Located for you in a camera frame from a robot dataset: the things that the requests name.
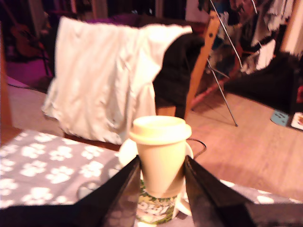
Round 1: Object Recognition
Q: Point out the pale cup-shaped coffee capsule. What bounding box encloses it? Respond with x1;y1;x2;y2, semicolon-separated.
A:
129;115;192;198

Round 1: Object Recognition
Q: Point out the black garment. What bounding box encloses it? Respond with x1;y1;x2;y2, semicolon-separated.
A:
152;32;205;112

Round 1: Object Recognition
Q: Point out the grey paw print cloth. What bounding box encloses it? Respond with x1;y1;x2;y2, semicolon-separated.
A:
0;129;303;209

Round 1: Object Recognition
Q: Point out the floral print ceramic mug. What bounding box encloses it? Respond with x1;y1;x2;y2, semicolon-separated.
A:
118;137;195;224

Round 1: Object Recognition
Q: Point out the metal clothes drying rack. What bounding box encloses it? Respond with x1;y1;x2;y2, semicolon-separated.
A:
190;0;258;127

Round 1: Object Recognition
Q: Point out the brown acoustic guitar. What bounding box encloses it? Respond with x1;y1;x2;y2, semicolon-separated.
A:
9;23;47;59

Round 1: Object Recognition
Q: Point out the white garment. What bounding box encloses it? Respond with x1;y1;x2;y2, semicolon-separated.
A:
41;17;193;145

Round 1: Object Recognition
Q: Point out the wooden high chair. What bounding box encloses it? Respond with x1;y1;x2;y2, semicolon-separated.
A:
157;10;222;119

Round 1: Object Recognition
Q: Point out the large black cloth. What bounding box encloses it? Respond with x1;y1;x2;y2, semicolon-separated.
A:
223;51;303;114

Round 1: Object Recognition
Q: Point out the thick black floor cable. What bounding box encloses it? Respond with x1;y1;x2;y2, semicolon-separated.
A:
189;138;208;159

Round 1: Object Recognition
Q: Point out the blue dotted mat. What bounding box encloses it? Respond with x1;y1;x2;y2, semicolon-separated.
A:
270;109;290;126

